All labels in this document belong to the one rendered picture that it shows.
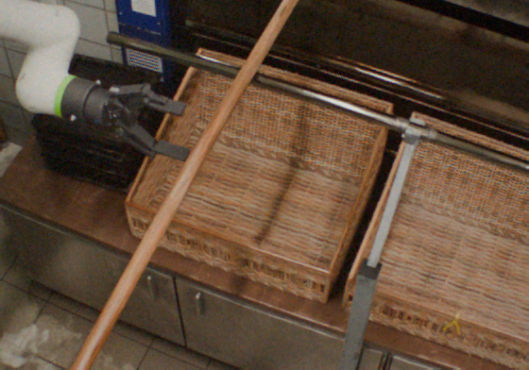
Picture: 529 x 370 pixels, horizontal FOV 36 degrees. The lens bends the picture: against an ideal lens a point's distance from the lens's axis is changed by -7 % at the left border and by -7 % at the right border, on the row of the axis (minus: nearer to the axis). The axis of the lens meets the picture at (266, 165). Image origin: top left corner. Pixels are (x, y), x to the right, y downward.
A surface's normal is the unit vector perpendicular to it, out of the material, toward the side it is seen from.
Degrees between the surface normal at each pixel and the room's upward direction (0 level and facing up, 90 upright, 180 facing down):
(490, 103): 70
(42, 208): 0
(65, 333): 0
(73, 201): 0
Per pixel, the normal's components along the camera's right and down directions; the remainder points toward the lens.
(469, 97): -0.36, 0.46
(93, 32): -0.39, 0.72
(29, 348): 0.00, -0.62
